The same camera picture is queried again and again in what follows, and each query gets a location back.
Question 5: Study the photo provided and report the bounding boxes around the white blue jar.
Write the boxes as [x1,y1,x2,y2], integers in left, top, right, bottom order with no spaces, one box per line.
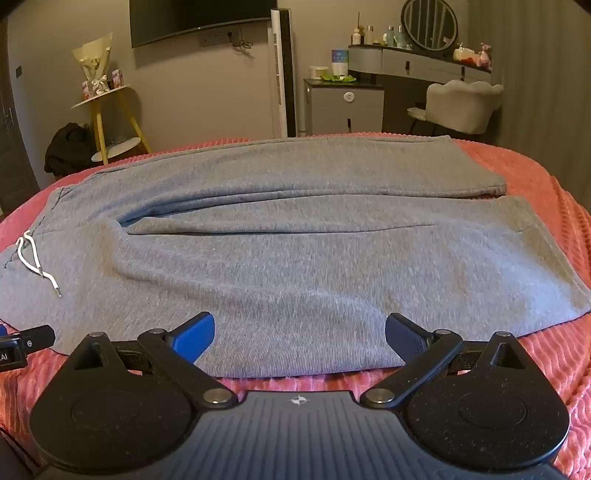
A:
[331,48,351,77]

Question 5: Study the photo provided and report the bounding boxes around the grey curtain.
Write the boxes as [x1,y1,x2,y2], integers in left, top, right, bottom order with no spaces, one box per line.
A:
[487,0,591,195]

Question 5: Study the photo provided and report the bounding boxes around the black wall television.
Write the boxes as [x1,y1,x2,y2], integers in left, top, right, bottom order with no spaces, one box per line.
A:
[129,0,279,49]

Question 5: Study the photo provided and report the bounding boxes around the white tower fan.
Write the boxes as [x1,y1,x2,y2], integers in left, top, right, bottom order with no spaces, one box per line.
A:
[268,8,297,138]

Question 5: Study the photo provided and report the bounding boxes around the grey bedside cabinet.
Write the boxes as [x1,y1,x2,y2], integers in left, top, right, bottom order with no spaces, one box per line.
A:
[303,78,385,137]

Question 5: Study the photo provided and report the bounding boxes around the grey vanity desk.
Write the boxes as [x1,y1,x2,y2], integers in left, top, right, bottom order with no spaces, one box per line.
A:
[348,44,493,134]

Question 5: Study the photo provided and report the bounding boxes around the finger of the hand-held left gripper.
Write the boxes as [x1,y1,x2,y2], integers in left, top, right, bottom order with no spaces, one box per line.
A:
[18,324,57,357]

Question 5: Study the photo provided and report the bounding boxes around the dark door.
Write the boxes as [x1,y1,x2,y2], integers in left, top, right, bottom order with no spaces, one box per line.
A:
[0,44,41,217]

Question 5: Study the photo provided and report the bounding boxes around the round black-framed mirror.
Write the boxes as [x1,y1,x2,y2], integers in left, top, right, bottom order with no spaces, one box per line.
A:
[400,0,459,51]

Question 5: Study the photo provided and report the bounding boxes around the white shell-back chair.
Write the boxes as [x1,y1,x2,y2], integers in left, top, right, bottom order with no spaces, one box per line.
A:
[407,80,504,142]

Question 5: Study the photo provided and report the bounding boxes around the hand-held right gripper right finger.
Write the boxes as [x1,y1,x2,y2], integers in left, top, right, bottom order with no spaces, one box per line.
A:
[361,312,533,409]

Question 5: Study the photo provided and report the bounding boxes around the grey pants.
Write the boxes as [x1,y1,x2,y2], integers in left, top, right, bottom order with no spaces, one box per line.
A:
[0,135,591,379]

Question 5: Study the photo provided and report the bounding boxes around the white and red plush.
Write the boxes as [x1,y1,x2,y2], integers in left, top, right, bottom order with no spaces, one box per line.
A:
[453,45,481,66]

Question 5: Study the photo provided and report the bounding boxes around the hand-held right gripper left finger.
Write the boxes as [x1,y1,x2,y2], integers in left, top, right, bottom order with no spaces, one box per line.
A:
[67,312,238,409]

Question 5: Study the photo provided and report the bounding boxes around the pink ribbed blanket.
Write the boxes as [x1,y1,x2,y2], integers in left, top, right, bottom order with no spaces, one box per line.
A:
[0,134,591,480]

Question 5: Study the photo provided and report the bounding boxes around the yellow legged side table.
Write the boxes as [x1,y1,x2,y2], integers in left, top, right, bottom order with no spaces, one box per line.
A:
[71,84,152,165]

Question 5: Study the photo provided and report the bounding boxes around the cream wrapped bouquet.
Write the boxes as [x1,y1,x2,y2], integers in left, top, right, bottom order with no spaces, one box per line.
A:
[71,32,114,97]

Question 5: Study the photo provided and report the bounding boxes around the black clothing pile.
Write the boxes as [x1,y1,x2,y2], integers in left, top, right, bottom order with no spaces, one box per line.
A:
[44,123,99,179]

